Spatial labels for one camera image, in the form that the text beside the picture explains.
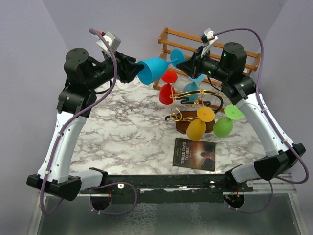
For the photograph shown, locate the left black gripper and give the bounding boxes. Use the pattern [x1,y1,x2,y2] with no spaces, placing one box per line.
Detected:
[86,50,144,90]

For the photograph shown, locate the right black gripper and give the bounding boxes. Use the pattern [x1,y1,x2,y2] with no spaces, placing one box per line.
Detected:
[176,46,229,82]

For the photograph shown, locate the light blue plastic wine glass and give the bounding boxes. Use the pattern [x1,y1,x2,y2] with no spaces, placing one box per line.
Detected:
[183,74,205,103]

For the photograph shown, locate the clear wine glass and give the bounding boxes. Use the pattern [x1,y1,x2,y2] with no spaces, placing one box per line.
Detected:
[211,81,223,95]

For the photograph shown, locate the red plastic wine glass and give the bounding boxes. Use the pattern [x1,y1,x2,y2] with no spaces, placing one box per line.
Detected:
[159,70,178,105]

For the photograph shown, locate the gold wire wine glass rack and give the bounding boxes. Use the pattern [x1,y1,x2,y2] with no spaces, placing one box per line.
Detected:
[164,90,226,135]

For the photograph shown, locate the yellow plastic wine glass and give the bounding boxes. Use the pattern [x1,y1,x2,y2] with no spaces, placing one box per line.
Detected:
[186,106,215,141]

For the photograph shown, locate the green plastic wine glass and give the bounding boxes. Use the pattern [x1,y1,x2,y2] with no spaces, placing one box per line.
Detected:
[213,104,244,138]

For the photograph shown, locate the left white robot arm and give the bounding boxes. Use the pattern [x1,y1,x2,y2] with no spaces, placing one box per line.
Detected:
[26,48,118,201]

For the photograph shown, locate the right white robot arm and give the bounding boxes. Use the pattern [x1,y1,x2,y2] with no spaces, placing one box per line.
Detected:
[169,42,306,191]

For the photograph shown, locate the wooden two-tier shelf rack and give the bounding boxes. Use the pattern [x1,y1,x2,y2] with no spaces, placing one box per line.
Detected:
[158,28,261,104]

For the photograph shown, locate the dark book three days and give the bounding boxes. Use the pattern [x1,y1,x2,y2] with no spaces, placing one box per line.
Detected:
[172,138,216,171]

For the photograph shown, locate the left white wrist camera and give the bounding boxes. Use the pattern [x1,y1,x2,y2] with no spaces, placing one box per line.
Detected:
[96,32,121,57]

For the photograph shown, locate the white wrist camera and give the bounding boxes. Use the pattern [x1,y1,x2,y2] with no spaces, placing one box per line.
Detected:
[96,32,121,57]
[200,28,218,57]

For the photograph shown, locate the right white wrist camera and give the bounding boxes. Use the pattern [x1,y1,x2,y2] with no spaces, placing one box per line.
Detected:
[200,28,218,57]

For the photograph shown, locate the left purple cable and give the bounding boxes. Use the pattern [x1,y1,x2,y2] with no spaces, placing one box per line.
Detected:
[39,28,138,216]

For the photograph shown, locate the purple cable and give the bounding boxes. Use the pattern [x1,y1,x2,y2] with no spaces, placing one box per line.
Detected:
[215,27,309,213]
[39,28,138,216]

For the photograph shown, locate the black metal base rail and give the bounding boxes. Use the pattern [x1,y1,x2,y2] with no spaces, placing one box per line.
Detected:
[81,174,253,204]

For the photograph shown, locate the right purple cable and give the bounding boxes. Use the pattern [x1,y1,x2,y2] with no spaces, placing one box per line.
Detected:
[215,27,309,213]

